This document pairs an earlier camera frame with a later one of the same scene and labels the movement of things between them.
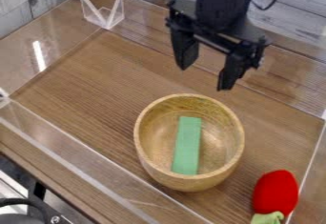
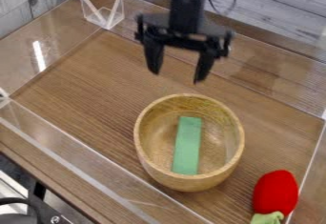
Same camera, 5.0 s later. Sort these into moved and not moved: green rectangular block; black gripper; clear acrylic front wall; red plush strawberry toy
Moved: black gripper
Not moved: green rectangular block; clear acrylic front wall; red plush strawberry toy
